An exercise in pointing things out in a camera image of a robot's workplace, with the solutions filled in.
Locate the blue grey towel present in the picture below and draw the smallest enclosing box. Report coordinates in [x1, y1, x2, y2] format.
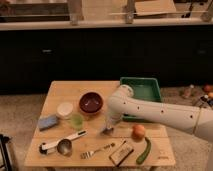
[101, 127, 114, 135]

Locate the dark red bowl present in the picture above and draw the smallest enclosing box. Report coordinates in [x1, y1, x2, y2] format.
[79, 92, 103, 113]

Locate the wooden table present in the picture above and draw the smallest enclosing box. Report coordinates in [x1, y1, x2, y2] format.
[25, 81, 175, 169]

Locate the dark cabinet counter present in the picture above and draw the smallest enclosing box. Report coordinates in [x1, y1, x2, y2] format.
[0, 22, 213, 94]

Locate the white round lid container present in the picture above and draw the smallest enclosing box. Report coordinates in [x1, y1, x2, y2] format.
[57, 102, 73, 119]

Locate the green plastic tray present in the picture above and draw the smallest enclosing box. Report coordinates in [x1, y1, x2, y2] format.
[119, 76, 164, 123]

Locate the metal measuring cup white handle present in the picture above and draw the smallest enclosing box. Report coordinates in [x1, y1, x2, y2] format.
[39, 130, 86, 155]

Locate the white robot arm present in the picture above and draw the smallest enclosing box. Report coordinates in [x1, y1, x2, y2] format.
[105, 84, 213, 171]

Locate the silver fork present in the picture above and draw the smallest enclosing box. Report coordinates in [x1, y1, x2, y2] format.
[80, 143, 115, 159]

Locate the green translucent cup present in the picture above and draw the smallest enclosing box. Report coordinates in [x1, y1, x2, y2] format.
[70, 114, 83, 130]

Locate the orange round fruit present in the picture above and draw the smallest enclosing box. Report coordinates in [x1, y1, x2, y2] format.
[132, 124, 145, 139]

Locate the black tan rectangular box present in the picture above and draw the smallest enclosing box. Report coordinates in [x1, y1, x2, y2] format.
[109, 141, 134, 167]

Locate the blue sponge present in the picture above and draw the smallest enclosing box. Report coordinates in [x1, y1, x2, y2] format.
[38, 115, 59, 131]

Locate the green cucumber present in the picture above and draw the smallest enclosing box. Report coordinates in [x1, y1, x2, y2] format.
[136, 137, 151, 164]

